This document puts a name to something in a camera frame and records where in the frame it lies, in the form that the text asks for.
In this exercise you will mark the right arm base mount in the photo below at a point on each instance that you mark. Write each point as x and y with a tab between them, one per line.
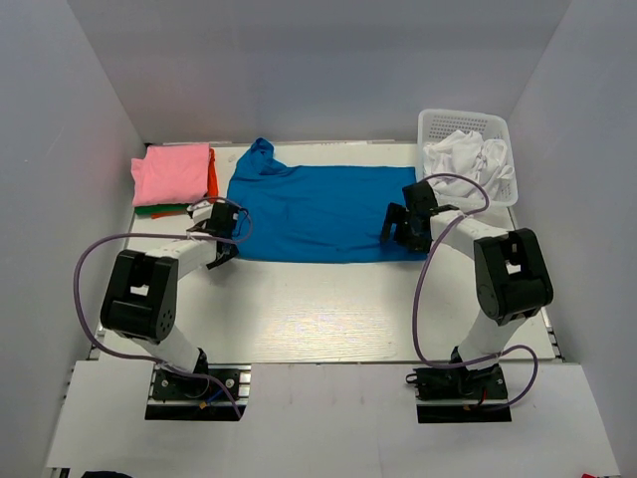
458	395

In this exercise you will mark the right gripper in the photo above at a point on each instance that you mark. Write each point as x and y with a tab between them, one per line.
396	214

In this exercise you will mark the blue t-shirt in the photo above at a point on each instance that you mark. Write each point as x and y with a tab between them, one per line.
329	214

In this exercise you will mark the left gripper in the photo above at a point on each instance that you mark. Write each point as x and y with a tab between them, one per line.
222	260

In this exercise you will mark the orange folded t-shirt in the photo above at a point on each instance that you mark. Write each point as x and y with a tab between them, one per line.
212	181

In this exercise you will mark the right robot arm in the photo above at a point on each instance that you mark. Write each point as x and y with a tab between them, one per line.
512	283

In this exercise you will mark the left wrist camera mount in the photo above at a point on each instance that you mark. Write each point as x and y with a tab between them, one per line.
200	213

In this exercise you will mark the pink folded t-shirt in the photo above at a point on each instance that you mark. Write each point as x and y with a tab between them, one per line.
173	174

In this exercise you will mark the white t-shirt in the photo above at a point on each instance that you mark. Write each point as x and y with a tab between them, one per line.
484	161

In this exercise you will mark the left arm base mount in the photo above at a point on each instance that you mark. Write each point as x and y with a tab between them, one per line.
173	397

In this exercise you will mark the green folded t-shirt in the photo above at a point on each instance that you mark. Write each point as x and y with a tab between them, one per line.
161	210

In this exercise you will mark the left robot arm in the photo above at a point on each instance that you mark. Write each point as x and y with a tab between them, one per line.
141	295

